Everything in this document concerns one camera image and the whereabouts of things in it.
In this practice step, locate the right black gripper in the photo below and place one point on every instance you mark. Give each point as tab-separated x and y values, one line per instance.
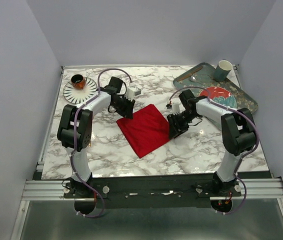
174	130

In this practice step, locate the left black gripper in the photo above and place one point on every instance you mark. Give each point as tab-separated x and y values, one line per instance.
127	111

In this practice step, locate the red cloth napkin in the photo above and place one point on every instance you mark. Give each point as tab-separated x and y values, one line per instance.
147	131

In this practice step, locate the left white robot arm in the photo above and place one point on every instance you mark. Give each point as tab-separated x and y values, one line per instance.
75	127

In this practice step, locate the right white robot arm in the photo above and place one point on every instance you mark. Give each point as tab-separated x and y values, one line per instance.
239	133

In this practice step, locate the silver spoon on tray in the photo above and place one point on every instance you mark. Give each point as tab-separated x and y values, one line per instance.
191	79

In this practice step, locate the red blue patterned plate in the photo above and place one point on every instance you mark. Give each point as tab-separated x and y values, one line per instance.
222	96

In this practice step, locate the green floral tray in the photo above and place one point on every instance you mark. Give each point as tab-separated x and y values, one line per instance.
205	79

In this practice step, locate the striped white saucer plate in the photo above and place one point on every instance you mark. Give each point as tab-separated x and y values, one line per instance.
79	96

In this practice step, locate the brown black teacup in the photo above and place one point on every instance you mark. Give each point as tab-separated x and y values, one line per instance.
78	81

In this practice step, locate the dark green white cup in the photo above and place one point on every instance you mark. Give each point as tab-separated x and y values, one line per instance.
222	70

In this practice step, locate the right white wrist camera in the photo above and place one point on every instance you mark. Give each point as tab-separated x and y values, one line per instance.
174	107

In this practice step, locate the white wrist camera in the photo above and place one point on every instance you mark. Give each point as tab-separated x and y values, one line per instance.
131	92
174	107

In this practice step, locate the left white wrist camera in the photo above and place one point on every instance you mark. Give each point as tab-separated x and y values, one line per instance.
131	92

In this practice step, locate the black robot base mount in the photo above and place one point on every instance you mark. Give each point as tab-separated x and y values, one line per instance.
150	192

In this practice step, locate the aluminium rail frame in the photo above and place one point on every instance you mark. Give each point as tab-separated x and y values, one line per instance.
44	214

